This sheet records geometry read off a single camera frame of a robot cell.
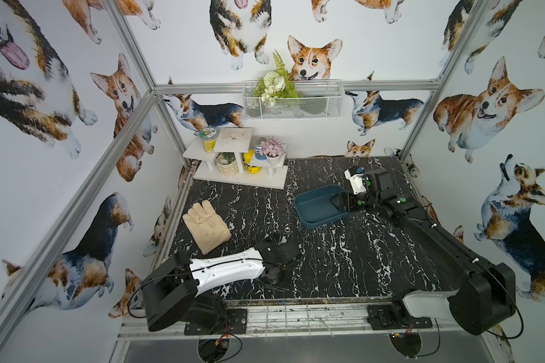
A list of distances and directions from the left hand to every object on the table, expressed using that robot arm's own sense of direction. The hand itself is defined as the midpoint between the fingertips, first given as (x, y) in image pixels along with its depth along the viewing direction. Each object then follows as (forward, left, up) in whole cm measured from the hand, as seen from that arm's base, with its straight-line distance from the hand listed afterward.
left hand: (285, 280), depth 80 cm
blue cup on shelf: (+50, +11, +20) cm, 55 cm away
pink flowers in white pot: (+44, +4, +22) cm, 49 cm away
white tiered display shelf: (+54, +21, +7) cm, 58 cm away
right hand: (+24, -22, +19) cm, 38 cm away
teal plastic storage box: (+33, -14, -5) cm, 36 cm away
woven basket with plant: (+53, +27, +4) cm, 60 cm away
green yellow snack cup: (+54, +32, +20) cm, 65 cm away
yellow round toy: (+52, +16, +9) cm, 55 cm away
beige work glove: (+22, +32, -3) cm, 39 cm away
